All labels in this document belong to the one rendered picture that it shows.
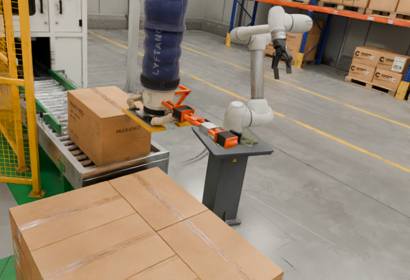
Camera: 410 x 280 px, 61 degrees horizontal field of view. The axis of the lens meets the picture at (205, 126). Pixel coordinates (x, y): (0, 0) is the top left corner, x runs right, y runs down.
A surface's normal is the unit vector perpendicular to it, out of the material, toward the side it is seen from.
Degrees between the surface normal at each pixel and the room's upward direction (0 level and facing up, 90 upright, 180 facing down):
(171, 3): 75
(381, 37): 90
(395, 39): 90
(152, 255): 0
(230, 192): 90
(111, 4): 90
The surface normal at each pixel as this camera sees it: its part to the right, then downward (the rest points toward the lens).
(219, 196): 0.37, 0.41
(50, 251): 0.13, -0.91
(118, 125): 0.64, 0.37
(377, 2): -0.76, 0.16
